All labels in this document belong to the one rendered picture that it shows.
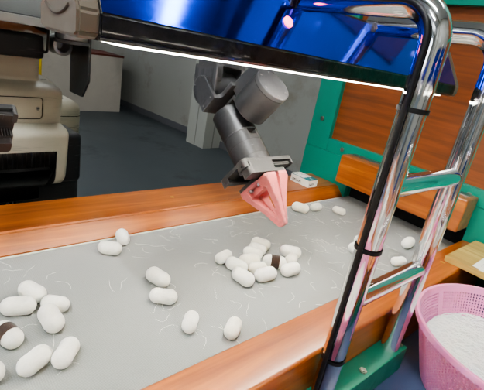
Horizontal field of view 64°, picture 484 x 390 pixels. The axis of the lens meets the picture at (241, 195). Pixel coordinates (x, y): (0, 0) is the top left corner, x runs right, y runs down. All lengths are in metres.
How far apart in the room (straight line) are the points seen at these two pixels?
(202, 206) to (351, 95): 0.51
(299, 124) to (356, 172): 2.72
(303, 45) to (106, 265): 0.39
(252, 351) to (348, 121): 0.75
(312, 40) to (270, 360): 0.33
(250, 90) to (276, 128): 3.26
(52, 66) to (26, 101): 4.17
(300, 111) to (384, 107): 2.67
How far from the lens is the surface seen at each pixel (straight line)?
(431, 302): 0.68
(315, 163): 1.11
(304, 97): 3.64
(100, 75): 5.44
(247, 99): 0.58
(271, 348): 0.44
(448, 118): 0.95
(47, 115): 1.07
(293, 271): 0.61
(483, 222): 0.93
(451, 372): 0.55
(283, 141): 3.78
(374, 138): 1.02
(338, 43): 0.48
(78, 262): 0.59
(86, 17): 0.29
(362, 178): 0.96
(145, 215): 0.69
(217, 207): 0.77
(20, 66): 1.06
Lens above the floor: 1.05
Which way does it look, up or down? 20 degrees down
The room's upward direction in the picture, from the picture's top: 11 degrees clockwise
